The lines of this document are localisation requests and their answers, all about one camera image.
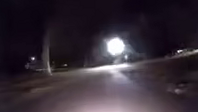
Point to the grey asphalt path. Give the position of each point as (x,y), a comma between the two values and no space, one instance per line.
(99,92)

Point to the tree trunk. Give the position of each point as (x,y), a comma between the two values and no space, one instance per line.
(46,52)

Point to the leaf-strewn grass verge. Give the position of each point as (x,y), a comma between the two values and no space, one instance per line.
(9,85)
(191,72)

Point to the pale side path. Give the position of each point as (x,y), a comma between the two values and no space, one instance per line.
(193,51)

